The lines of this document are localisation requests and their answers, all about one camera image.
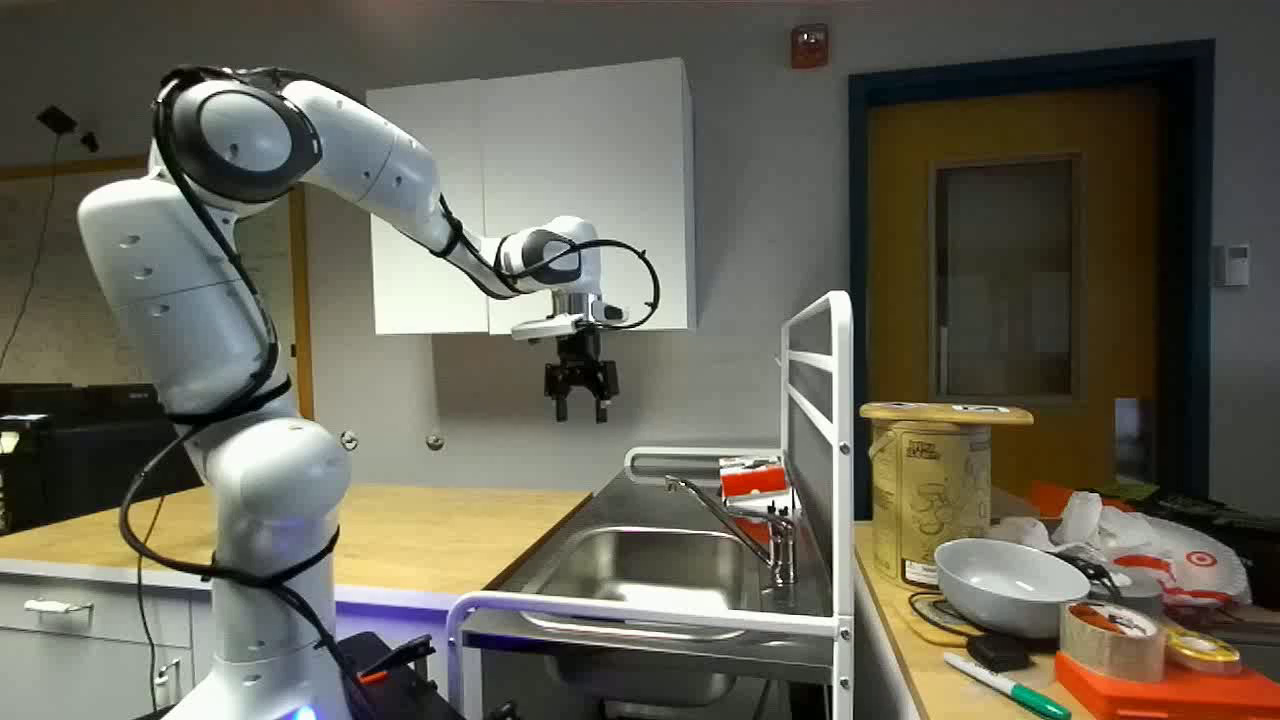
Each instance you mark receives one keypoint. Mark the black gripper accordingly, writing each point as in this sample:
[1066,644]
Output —
[579,362]

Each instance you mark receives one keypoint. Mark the chrome tap spout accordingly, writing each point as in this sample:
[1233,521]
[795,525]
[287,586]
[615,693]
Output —
[721,511]

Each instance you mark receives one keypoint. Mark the chrome tap base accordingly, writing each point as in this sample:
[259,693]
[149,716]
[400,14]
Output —
[782,547]

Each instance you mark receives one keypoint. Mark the stainless steel sink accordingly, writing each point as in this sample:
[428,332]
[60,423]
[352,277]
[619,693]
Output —
[627,563]

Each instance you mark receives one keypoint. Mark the red and white package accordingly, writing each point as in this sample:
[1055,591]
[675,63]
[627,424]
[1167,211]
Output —
[755,479]

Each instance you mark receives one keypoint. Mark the white dish cloth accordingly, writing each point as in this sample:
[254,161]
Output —
[675,597]

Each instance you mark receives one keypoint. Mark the black and red base device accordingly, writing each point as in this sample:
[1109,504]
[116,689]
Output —
[384,672]

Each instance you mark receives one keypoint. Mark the yellow wooden door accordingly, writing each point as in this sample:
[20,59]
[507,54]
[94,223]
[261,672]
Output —
[906,265]

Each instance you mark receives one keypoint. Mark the light wooden board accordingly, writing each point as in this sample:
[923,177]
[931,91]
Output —
[946,414]

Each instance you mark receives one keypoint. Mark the dark board yellow rim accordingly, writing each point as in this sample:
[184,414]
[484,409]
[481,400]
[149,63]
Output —
[935,619]

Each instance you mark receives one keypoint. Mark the red fire alarm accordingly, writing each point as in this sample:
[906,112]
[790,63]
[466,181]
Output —
[811,47]

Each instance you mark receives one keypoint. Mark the white bowl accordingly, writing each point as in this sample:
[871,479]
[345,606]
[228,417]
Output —
[1004,586]

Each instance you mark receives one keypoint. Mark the small black block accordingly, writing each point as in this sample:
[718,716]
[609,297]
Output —
[996,653]

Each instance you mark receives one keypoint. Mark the black box appliance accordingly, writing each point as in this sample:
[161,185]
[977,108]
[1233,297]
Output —
[80,455]

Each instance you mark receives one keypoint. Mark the green and white marker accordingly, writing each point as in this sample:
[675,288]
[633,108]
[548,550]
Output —
[1014,689]

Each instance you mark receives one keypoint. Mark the wood framed whiteboard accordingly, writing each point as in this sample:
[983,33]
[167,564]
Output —
[43,265]

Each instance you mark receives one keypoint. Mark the grey drawer cabinet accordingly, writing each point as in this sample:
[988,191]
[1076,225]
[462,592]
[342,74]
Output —
[80,665]

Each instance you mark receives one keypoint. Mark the white plastic bag red logo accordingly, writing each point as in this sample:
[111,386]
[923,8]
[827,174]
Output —
[1160,547]

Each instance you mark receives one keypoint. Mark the orange flat box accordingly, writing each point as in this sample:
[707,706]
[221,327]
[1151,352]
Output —
[1172,699]

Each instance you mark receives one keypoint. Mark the gold tin lid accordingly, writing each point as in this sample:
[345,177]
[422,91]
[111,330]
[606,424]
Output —
[1205,653]

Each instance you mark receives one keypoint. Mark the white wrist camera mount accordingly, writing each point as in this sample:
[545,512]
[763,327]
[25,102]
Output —
[561,327]

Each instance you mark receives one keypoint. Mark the white wall cabinet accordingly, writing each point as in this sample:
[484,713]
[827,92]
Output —
[601,144]

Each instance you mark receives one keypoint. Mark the white metal rack frame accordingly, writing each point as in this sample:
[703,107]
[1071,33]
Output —
[843,467]

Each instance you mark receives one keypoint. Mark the dark blue door frame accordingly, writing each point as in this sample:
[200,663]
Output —
[858,201]

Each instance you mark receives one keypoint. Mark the black mounted camera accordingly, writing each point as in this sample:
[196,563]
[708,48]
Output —
[58,123]

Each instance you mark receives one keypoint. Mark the white wall thermostat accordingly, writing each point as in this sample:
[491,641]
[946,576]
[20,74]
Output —
[1239,265]

